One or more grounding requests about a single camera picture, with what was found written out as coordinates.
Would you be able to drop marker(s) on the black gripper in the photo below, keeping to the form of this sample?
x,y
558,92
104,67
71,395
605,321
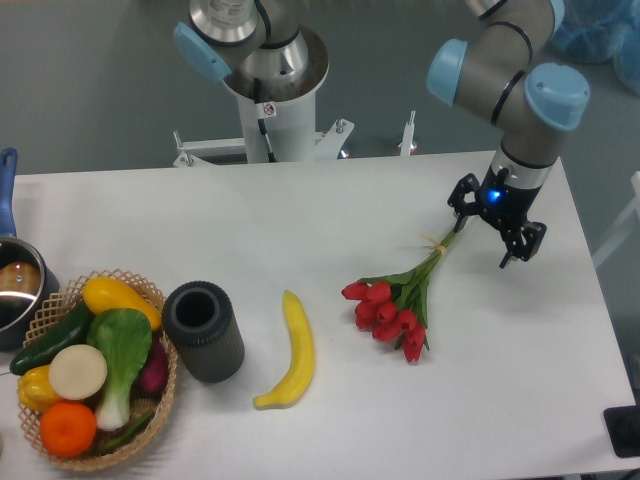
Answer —
x,y
505,197

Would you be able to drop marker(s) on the red tulip bouquet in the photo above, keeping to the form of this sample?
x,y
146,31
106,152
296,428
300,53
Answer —
x,y
393,307

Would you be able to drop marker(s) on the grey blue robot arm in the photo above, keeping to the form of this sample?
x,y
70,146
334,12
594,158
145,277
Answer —
x,y
534,106

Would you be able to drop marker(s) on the blue plastic bag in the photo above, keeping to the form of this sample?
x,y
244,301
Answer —
x,y
598,32

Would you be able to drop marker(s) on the yellow banana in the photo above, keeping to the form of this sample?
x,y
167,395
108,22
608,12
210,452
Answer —
x,y
295,382

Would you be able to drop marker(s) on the black device at edge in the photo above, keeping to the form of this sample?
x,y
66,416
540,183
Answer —
x,y
622,425

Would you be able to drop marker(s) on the dark grey ribbed vase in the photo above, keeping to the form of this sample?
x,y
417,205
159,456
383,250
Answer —
x,y
199,319

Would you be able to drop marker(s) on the purple sweet potato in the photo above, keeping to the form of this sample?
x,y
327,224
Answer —
x,y
154,376

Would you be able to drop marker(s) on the green bok choy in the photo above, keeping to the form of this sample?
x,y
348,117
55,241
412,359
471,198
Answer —
x,y
123,337

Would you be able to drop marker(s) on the yellow squash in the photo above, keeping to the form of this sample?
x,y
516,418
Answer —
x,y
102,293

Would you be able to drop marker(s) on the green chili pepper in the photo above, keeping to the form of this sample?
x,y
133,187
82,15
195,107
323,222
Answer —
x,y
127,435

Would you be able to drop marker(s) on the dark green cucumber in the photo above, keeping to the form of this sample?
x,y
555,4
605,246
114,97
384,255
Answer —
x,y
71,330

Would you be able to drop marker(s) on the cream round radish slice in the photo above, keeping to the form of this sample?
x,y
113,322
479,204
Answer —
x,y
77,372

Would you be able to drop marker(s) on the orange fruit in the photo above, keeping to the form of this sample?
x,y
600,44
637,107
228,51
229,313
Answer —
x,y
67,429

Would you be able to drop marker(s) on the yellow bell pepper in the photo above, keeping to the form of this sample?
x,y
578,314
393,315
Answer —
x,y
35,391

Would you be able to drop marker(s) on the white frame at right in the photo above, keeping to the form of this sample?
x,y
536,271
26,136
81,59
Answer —
x,y
620,229

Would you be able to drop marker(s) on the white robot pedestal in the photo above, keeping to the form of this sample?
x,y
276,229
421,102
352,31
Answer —
x,y
274,75

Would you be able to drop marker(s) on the blue handled saucepan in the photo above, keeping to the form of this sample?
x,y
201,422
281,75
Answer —
x,y
26,280

